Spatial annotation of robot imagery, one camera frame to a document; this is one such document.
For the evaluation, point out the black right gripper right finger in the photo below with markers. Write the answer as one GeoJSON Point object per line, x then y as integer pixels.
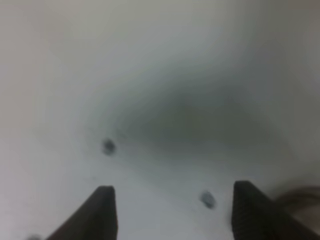
{"type": "Point", "coordinates": [256, 217]}

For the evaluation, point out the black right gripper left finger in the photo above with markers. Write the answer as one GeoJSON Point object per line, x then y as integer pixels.
{"type": "Point", "coordinates": [96, 219]}

